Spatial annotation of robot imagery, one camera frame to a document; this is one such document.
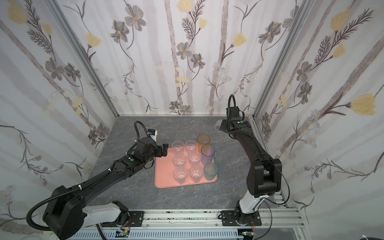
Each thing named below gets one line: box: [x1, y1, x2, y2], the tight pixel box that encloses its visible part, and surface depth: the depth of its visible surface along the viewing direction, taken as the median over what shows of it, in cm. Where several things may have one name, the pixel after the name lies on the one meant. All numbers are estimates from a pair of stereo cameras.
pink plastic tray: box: [154, 147, 218, 189], surface depth 88 cm
